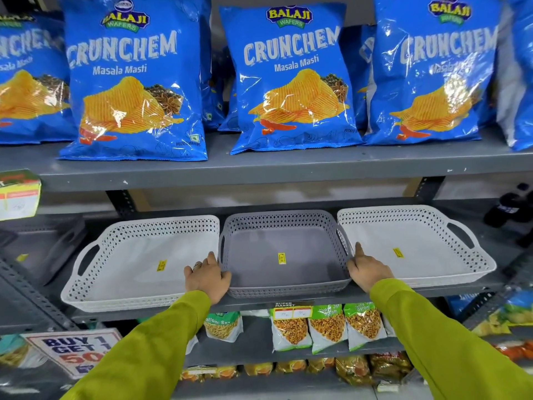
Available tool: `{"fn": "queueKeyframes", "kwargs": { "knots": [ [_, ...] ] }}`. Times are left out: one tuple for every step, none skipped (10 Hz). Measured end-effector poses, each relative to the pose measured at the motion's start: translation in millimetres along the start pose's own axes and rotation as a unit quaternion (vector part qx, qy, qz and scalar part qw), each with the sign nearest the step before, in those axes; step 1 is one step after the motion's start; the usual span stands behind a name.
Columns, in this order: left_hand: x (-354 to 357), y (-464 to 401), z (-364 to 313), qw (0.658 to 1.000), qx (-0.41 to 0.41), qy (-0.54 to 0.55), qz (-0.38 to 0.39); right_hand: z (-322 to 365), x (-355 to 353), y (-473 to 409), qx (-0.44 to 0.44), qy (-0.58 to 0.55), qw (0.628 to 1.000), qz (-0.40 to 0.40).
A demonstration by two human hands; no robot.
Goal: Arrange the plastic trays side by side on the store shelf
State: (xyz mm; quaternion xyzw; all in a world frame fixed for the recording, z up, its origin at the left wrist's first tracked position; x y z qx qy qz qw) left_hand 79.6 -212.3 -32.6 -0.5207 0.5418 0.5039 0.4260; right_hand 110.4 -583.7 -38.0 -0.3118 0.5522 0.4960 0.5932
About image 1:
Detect person's left hand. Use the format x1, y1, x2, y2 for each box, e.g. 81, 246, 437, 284
184, 252, 232, 305

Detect person's right hand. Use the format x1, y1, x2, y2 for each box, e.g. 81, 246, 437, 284
347, 242, 394, 293

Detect grey perforated plastic tray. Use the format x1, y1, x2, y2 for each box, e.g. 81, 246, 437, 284
218, 210, 354, 299

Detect person's left forearm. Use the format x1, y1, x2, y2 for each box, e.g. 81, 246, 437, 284
60, 289, 212, 400

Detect person's right forearm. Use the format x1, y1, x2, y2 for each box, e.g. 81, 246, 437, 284
369, 278, 533, 400

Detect white green snack packet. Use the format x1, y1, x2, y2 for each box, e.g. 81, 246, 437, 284
270, 308, 313, 353
343, 302, 388, 351
203, 312, 244, 343
308, 304, 349, 355

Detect shelf edge price label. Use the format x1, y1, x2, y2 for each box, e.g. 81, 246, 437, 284
268, 301, 315, 321

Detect white perforated plastic tray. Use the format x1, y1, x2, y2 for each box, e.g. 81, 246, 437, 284
61, 215, 220, 313
337, 205, 497, 288

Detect row of golden snack packets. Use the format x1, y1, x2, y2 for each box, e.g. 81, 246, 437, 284
180, 351, 414, 387

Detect grey metal shelf rack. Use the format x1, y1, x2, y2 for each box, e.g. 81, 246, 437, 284
0, 127, 533, 400

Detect colourful snack packet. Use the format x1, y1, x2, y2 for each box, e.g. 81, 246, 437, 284
472, 289, 533, 338

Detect black bottles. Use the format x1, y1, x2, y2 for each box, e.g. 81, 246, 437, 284
483, 183, 533, 248

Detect white promotion sign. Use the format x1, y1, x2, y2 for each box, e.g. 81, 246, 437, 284
21, 328, 122, 380

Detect orange snack packet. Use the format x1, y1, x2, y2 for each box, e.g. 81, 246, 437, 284
495, 341, 533, 363

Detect dark grey plastic tray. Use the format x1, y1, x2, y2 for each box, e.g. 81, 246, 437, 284
0, 216, 87, 288

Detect teal snack packet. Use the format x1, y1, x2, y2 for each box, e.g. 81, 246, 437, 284
0, 334, 47, 369

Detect green and yellow shelf tag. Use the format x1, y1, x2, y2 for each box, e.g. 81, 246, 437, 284
0, 169, 42, 221

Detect row of blue chip bags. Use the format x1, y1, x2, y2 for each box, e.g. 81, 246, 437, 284
0, 0, 533, 162

